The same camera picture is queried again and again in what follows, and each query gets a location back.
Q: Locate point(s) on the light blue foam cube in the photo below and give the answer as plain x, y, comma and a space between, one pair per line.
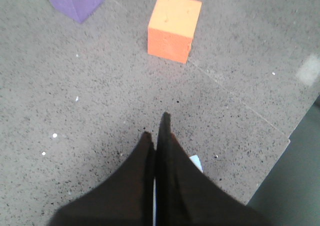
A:
196, 161

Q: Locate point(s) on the damaged orange foam cube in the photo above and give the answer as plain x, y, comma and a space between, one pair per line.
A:
171, 29

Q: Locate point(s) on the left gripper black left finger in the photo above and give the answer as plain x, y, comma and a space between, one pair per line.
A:
123, 199

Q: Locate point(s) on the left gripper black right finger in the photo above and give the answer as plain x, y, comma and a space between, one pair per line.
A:
186, 197

